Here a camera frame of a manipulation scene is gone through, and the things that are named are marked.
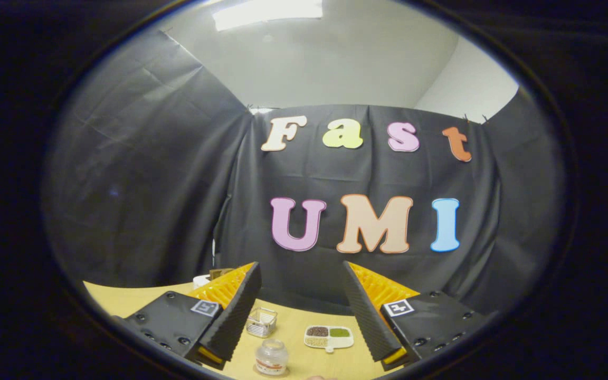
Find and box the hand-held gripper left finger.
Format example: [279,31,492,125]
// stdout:
[111,262,263,371]

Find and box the ceiling light panel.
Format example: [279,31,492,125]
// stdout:
[212,0,324,31]

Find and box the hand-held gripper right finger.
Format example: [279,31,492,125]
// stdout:
[343,261,496,372]

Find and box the black backdrop cloth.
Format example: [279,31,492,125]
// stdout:
[43,29,568,317]

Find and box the white divided dish with grains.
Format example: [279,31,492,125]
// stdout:
[304,325,354,353]

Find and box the wooden table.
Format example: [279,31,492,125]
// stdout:
[82,281,407,380]

